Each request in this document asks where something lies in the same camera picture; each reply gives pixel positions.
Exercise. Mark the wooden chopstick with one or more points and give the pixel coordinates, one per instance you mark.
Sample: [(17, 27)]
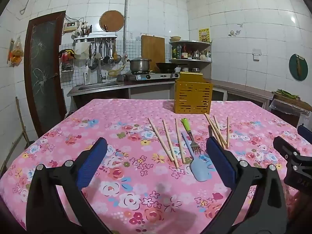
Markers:
[(168, 139), (162, 141), (211, 124), (215, 130), (180, 141), (219, 126)]

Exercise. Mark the wooden stick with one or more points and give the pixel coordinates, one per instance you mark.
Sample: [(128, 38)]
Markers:
[(23, 121)]

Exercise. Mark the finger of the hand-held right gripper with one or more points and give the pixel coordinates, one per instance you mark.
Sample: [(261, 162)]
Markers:
[(306, 132), (291, 159)]

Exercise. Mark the pink floral tablecloth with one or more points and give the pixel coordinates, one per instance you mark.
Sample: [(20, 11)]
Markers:
[(121, 126)]

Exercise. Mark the yellow perforated utensil holder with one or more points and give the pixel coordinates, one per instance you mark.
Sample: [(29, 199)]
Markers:
[(192, 97)]

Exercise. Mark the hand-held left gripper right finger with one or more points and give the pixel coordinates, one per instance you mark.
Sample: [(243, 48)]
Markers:
[(220, 159)]

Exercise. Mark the cup of kitchen knives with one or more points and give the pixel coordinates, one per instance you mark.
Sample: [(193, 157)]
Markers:
[(86, 30)]

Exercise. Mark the yellow wall poster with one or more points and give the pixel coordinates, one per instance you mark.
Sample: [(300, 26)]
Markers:
[(204, 34)]

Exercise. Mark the beige bowl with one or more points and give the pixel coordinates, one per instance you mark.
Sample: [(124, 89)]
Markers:
[(175, 38)]

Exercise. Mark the grey wall pipe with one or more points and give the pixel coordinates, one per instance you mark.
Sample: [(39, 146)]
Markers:
[(126, 17)]

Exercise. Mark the gas stove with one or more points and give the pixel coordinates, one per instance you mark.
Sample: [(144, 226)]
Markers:
[(151, 76)]

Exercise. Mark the light blue silicone spatula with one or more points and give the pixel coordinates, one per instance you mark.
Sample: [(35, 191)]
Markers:
[(198, 170)]

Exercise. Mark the steel sink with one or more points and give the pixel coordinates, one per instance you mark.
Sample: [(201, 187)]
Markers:
[(97, 86)]

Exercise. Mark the green round board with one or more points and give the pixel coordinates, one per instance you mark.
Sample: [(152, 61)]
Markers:
[(298, 67)]

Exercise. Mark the steel utensil rack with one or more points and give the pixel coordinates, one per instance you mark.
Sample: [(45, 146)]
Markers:
[(95, 36)]

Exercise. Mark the green yellow bottle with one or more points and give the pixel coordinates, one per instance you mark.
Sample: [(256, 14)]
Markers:
[(174, 53)]

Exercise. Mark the kitchen counter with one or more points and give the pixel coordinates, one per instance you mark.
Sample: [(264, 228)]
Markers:
[(238, 89)]

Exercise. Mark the white wall meter box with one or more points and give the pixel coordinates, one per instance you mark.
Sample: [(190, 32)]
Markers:
[(70, 27)]

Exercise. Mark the black wok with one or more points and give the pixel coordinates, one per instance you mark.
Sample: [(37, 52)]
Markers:
[(170, 65)]

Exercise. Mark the white hanging cloth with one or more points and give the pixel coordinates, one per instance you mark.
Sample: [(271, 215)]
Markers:
[(81, 51)]

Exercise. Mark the metal kettle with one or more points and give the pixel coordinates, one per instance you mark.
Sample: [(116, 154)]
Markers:
[(196, 54)]

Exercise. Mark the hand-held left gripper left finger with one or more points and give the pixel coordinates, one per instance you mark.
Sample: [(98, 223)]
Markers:
[(93, 159)]

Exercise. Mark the steel pot with lid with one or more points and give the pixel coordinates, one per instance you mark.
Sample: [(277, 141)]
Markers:
[(139, 64)]

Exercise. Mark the rectangular wooden cutting board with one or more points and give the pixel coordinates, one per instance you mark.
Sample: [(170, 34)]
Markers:
[(153, 50)]

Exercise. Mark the green vegetables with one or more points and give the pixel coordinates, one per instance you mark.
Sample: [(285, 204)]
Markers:
[(287, 93)]

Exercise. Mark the side table with plastic sheet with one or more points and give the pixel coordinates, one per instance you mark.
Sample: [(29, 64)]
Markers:
[(290, 107)]

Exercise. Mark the round wooden board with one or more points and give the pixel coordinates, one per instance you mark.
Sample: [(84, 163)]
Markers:
[(112, 21)]

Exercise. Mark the hanging plastic bag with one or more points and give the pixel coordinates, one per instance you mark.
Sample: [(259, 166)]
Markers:
[(16, 52)]

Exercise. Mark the grey corner shelf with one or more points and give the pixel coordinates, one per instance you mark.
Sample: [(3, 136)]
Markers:
[(190, 62)]

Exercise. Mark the white wall outlet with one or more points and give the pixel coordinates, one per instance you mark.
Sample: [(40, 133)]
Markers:
[(256, 54)]

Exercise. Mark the red and yellow bag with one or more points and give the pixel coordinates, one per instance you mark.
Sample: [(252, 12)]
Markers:
[(67, 54)]

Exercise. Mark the steel faucet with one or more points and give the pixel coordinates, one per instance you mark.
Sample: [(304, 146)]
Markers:
[(100, 74)]

